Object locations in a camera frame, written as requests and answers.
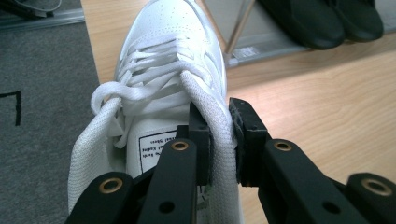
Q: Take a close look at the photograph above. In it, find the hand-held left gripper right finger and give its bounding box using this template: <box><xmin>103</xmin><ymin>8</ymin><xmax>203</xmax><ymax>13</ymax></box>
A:
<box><xmin>228</xmin><ymin>97</ymin><xmax>272</xmax><ymax>189</ymax></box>

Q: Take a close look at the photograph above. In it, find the black slipper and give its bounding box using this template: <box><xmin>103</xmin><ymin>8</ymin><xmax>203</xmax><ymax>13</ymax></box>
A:
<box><xmin>326</xmin><ymin>0</ymin><xmax>385</xmax><ymax>44</ymax></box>
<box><xmin>257</xmin><ymin>0</ymin><xmax>347</xmax><ymax>51</ymax></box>

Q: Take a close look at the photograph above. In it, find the metal shoe rack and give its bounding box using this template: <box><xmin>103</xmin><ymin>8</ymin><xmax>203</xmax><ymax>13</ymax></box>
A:
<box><xmin>199</xmin><ymin>0</ymin><xmax>396</xmax><ymax>68</ymax></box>

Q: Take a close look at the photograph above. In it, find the white sneaker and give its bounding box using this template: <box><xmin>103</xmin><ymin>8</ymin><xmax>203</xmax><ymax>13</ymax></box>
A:
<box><xmin>67</xmin><ymin>0</ymin><xmax>246</xmax><ymax>224</ymax></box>

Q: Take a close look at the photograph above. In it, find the black tape mark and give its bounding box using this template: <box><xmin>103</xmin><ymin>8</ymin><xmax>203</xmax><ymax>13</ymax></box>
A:
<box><xmin>0</xmin><ymin>90</ymin><xmax>22</xmax><ymax>127</ymax></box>

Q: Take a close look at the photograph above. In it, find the metal floor rail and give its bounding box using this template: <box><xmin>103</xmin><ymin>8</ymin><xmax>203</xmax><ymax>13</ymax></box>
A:
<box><xmin>0</xmin><ymin>8</ymin><xmax>86</xmax><ymax>31</ymax></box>

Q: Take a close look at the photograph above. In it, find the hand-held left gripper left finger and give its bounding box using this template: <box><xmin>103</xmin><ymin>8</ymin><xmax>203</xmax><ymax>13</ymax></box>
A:
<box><xmin>176</xmin><ymin>102</ymin><xmax>213</xmax><ymax>187</ymax></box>

